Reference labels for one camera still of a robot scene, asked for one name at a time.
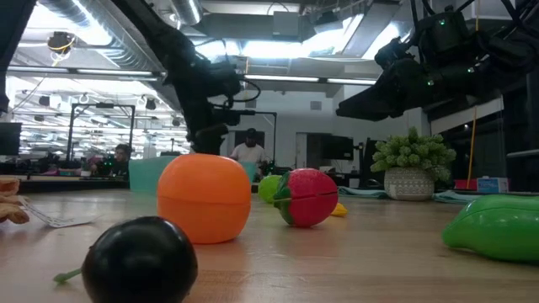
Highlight red toy fruit green cap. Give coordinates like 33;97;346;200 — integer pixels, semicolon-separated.
273;167;340;229

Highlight silver ceiling air duct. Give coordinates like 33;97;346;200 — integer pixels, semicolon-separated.
170;0;204;26

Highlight black toy plum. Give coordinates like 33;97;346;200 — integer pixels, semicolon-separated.
52;215;199;303

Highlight orange toy fruit with seam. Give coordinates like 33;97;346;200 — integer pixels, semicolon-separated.
156;153;253;245

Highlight blue box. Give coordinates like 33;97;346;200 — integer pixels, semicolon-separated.
477;176;510;194

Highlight background black rig frame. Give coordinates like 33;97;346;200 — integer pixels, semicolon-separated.
252;109;279;169
67;102;136;169

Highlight green apple toy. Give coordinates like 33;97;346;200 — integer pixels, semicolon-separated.
257;174;284;205

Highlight green plant in white pot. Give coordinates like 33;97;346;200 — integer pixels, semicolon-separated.
370;127;458;202

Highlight green toy pea pod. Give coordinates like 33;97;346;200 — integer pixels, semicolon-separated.
441;194;539;263

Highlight black monitor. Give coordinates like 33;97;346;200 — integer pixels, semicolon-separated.
0;121;23;157
306;133;355;162

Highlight long ceiling light bar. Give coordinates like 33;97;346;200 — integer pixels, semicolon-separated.
7;66;378;88

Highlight white paper card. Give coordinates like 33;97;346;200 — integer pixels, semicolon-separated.
20;197;102;229

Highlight yellow cable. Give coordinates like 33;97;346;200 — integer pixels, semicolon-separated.
466;104;479;190

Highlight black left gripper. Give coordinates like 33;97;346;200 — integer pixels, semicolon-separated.
187;96;231;156

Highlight teal plastic tupperware container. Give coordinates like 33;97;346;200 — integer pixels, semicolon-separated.
128;155;257;193

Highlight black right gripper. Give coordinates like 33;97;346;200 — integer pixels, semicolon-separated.
335;56;477;122

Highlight person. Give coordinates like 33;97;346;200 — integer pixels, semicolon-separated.
230;128;267;178
90;143;131;178

